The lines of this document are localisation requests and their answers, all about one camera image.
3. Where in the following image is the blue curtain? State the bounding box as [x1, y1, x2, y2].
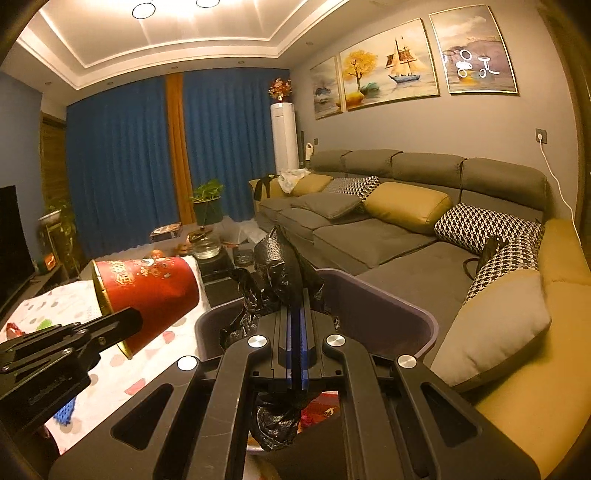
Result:
[182, 69, 289, 222]
[65, 76, 178, 257]

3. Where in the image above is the grey television cabinet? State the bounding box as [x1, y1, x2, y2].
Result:
[0, 265, 70, 319]

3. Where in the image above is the black white patterned pillow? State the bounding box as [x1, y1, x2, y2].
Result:
[462, 228, 543, 305]
[323, 175, 383, 204]
[433, 203, 546, 257]

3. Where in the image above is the grey sofa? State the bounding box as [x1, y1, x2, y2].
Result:
[249, 148, 550, 296]

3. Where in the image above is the trailing plant on gold stand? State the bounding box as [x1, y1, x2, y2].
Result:
[38, 198, 77, 278]

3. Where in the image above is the grey plastic bin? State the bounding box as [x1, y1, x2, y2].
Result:
[194, 268, 438, 457]

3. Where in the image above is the plump grey pillow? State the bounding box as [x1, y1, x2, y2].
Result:
[429, 270, 552, 393]

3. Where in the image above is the small yellow pillow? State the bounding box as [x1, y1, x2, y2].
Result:
[291, 174, 334, 198]

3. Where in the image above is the dark coffee table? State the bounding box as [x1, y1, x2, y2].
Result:
[150, 222, 259, 282]

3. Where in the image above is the small landscape painting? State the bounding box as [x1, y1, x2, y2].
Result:
[309, 56, 345, 121]

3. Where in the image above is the flat printed box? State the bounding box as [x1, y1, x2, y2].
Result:
[150, 222, 183, 241]

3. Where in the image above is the large sailboat painting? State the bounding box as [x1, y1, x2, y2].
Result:
[339, 18, 440, 112]

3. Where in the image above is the purple abstract painting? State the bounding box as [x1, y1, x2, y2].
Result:
[428, 4, 519, 97]

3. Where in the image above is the red zip bag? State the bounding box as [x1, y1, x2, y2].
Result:
[300, 390, 342, 432]

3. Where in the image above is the black cloth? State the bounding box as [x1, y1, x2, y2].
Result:
[252, 175, 280, 201]

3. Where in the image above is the white standing air conditioner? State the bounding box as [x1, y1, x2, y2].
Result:
[269, 102, 300, 175]

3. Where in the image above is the orange flower arrangement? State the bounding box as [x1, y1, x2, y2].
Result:
[269, 78, 293, 103]

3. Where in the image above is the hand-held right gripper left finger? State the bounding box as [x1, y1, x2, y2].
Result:
[48, 308, 296, 480]

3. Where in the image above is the white patterned tablecloth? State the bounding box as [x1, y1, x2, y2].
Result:
[0, 277, 213, 455]

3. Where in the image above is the large yellow pillow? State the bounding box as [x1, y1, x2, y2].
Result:
[364, 181, 453, 235]

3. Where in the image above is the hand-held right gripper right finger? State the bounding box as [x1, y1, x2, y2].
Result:
[295, 308, 541, 480]

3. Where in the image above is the flat grey pillow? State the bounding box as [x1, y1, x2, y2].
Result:
[302, 191, 363, 220]

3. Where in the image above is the black plastic bag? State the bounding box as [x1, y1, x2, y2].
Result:
[218, 225, 340, 452]

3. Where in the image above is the green plant in dark pot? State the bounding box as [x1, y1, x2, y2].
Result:
[190, 180, 225, 227]

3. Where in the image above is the black pouch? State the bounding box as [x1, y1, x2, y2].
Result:
[462, 235, 509, 278]

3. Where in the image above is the blue mesh net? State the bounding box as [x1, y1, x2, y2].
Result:
[52, 394, 77, 426]

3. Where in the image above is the white cloth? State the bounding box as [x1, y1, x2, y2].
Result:
[277, 168, 309, 193]

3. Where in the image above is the black television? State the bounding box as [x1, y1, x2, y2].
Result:
[0, 185, 35, 315]

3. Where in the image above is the orange curtain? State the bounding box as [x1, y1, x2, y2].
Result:
[164, 74, 197, 224]

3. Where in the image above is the glass jar on coffee table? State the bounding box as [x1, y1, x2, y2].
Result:
[187, 231, 225, 259]

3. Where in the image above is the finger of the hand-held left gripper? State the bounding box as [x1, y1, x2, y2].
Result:
[0, 307, 144, 370]

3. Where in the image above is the white cable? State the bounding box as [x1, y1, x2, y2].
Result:
[539, 138, 585, 245]

